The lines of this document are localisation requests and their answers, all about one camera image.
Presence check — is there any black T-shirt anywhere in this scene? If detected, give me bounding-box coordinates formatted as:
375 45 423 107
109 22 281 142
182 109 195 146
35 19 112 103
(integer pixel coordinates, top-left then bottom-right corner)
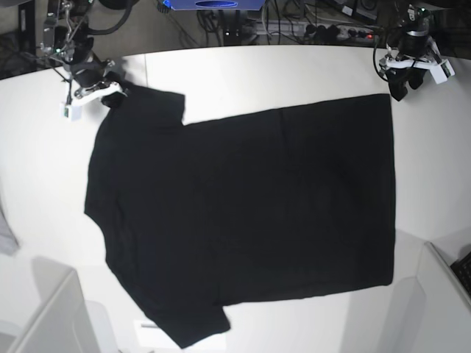
85 85 396 349

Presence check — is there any white partition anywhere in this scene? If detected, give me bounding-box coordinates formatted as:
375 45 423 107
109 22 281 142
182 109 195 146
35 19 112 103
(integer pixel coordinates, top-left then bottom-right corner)
7 270 100 353
412 243 470 352

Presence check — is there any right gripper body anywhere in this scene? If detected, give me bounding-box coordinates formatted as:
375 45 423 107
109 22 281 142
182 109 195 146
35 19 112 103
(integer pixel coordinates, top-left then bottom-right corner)
68 58 124 101

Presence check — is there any blue box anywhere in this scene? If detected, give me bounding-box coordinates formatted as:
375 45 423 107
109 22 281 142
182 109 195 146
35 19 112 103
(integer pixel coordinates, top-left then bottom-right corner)
164 0 266 10

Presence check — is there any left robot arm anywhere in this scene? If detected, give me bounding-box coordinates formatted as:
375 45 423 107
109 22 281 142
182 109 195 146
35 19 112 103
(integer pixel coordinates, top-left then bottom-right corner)
375 4 442 101

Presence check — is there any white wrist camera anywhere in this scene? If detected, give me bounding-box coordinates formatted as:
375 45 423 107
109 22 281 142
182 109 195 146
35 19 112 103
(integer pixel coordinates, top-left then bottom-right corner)
430 60 455 85
60 102 82 121

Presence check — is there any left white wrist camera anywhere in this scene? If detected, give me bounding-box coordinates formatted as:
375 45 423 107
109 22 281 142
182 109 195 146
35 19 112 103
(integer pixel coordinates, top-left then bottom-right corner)
430 60 455 85

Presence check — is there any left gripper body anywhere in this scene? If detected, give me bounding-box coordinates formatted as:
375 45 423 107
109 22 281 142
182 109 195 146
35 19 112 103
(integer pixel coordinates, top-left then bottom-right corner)
378 47 442 79

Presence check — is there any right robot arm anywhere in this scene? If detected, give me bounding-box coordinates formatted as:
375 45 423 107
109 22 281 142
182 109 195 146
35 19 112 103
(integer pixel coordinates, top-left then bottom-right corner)
40 1 134 120

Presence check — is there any white label plate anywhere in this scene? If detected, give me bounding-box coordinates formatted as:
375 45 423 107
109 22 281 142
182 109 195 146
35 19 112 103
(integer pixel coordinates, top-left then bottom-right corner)
133 320 162 348

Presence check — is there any white right partition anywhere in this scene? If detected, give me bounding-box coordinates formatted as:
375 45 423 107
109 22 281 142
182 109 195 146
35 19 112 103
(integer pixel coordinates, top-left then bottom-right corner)
412 243 470 352

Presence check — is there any white left partition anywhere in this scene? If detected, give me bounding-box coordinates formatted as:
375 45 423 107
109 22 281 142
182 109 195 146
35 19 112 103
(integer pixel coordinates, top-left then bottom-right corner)
7 270 100 353

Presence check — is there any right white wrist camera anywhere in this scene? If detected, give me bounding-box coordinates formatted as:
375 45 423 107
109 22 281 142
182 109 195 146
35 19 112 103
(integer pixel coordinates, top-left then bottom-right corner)
60 102 82 121

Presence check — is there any white power strip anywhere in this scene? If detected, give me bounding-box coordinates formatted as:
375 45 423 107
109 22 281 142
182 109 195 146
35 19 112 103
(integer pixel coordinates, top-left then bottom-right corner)
249 20 375 43

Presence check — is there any black keyboard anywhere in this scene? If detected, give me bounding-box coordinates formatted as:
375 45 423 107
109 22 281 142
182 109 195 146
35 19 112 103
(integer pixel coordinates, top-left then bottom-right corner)
451 253 471 295

